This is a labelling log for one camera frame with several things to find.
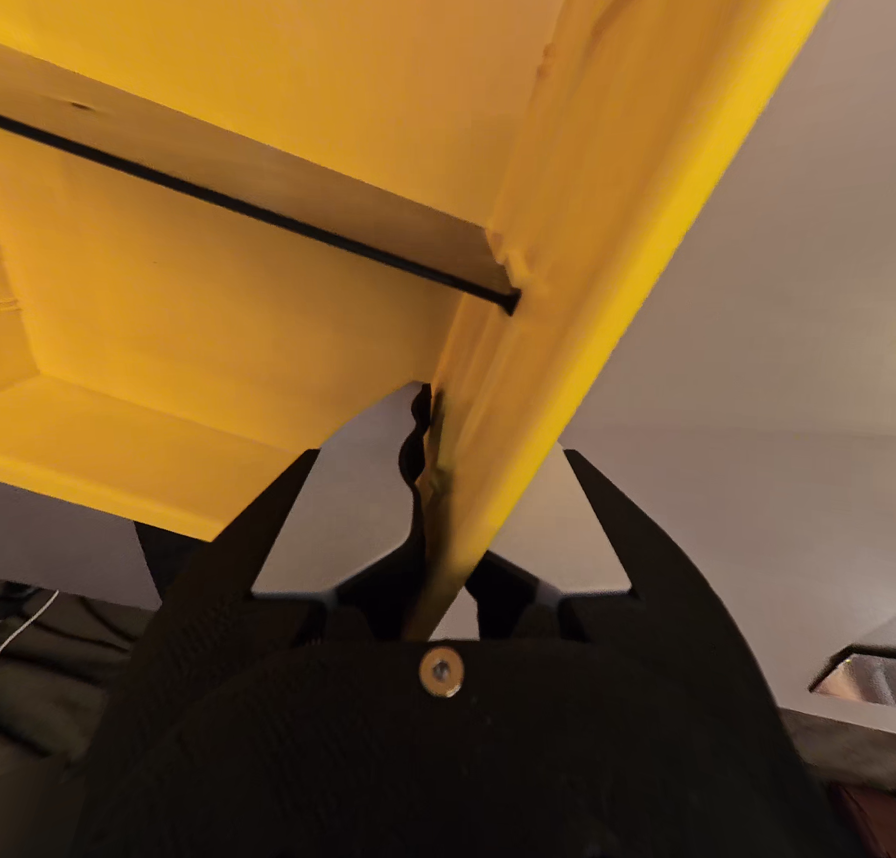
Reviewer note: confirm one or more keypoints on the black divider panel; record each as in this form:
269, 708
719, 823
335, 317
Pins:
505, 303

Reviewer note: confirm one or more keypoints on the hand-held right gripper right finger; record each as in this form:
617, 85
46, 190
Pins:
567, 543

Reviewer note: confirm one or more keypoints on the yellow plastic bin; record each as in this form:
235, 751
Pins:
280, 312

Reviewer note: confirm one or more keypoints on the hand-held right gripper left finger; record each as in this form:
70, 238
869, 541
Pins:
329, 522

